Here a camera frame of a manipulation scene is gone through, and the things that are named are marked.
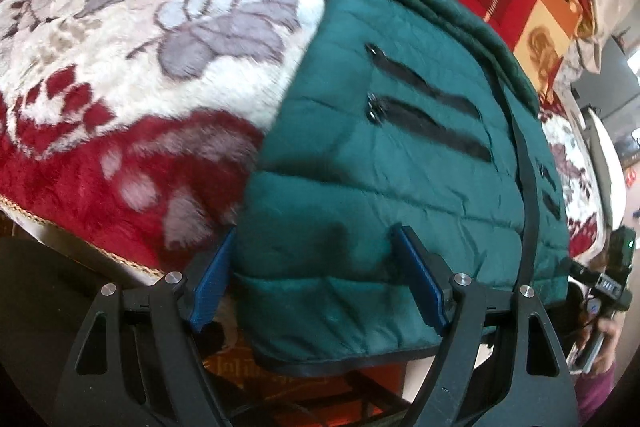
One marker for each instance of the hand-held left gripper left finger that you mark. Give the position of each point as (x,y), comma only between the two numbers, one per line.
(212,287)

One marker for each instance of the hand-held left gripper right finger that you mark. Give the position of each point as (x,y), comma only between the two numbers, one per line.
(420,277)

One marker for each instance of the grey cloth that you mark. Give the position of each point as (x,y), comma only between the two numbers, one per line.
(590,52)

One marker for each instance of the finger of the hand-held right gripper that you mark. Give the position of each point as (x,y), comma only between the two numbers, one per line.
(579,271)

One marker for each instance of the person's right hand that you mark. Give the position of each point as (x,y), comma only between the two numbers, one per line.
(611,342)

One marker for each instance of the white bed frame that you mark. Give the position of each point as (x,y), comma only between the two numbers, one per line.
(600,142)

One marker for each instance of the green quilted jacket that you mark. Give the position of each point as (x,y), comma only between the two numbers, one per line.
(380,167)

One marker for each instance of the floral fleece blanket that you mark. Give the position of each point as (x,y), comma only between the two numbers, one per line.
(125,47)

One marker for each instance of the person's right forearm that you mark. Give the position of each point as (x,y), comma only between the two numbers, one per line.
(595,397)

